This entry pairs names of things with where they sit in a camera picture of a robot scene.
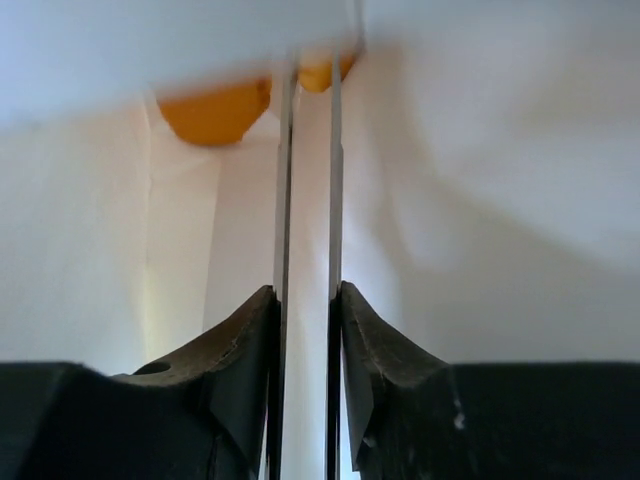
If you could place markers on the metal tongs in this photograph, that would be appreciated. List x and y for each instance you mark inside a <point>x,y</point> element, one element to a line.
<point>281,263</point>

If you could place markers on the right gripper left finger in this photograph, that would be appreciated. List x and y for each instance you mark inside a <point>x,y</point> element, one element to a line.
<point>195,413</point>

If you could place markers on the beige paper bag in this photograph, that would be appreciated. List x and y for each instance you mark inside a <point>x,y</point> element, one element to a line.
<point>491,173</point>

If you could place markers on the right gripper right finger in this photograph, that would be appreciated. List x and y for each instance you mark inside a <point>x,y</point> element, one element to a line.
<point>412,415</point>

